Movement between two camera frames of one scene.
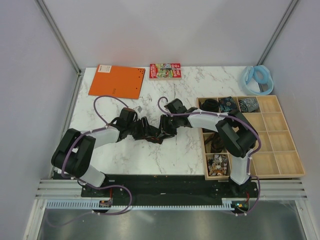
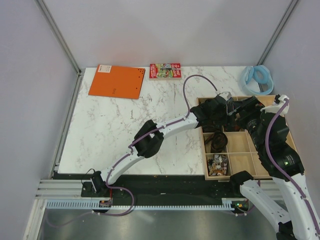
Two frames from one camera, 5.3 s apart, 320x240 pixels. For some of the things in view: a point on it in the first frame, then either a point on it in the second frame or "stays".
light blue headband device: (257, 80) stays
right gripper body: (169, 123) to (249, 120)
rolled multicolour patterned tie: (217, 164) stays
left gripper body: (137, 123) to (220, 119)
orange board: (117, 81) stays
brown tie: (216, 142) stays
